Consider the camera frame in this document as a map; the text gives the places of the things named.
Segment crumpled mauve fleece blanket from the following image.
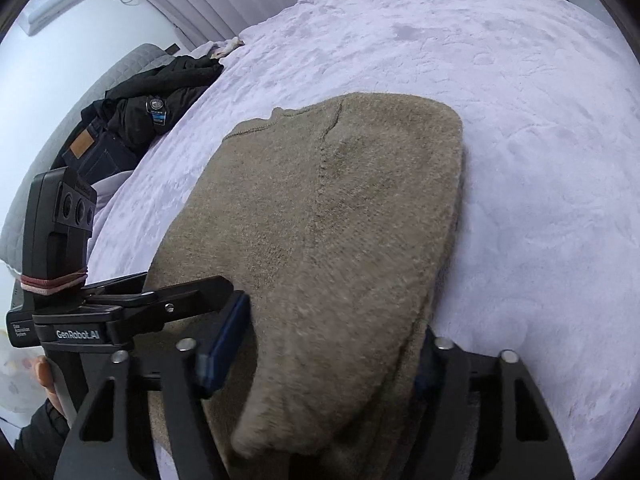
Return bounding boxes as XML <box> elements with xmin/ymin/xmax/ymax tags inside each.
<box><xmin>90</xmin><ymin>169</ymin><xmax>135</xmax><ymax>246</ymax></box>

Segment dark blue jeans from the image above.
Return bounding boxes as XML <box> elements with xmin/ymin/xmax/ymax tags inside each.
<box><xmin>50</xmin><ymin>102</ymin><xmax>143</xmax><ymax>186</ymax></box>

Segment person's left forearm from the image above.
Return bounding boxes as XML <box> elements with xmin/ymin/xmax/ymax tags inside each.
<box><xmin>17</xmin><ymin>399</ymin><xmax>71</xmax><ymax>480</ymax></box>

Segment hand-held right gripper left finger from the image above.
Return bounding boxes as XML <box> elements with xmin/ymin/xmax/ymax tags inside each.
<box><xmin>52</xmin><ymin>290</ymin><xmax>251</xmax><ymax>480</ymax></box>

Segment small cream cloth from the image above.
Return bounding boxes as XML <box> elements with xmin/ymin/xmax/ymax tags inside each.
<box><xmin>210</xmin><ymin>37</ymin><xmax>246</xmax><ymax>61</ymax></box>

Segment tan knit sweater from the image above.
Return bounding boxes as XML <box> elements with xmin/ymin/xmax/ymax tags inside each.
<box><xmin>145</xmin><ymin>91</ymin><xmax>467</xmax><ymax>480</ymax></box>

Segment grey quilted headboard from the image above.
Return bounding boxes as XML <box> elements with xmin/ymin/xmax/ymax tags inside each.
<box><xmin>0</xmin><ymin>42</ymin><xmax>176</xmax><ymax>266</ymax></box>

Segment lavender plush bed blanket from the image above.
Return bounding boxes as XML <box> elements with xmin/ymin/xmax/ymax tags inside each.
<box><xmin>82</xmin><ymin>0</ymin><xmax>640</xmax><ymax>480</ymax></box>

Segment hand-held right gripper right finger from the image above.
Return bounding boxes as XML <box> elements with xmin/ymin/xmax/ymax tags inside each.
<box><xmin>400</xmin><ymin>327</ymin><xmax>576</xmax><ymax>480</ymax></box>

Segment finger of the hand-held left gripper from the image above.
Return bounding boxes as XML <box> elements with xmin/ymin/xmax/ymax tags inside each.
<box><xmin>120</xmin><ymin>276</ymin><xmax>236</xmax><ymax>333</ymax></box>
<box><xmin>82</xmin><ymin>271</ymin><xmax>149</xmax><ymax>297</ymax></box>

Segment pink rubber band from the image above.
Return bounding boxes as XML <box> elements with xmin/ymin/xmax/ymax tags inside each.
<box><xmin>20</xmin><ymin>269</ymin><xmax>91</xmax><ymax>296</ymax></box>

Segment person's left hand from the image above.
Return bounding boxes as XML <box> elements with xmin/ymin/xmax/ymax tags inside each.
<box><xmin>36</xmin><ymin>355</ymin><xmax>66</xmax><ymax>418</ymax></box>

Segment black jacket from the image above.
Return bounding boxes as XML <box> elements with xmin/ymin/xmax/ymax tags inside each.
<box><xmin>102</xmin><ymin>55</ymin><xmax>225</xmax><ymax>153</ymax></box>

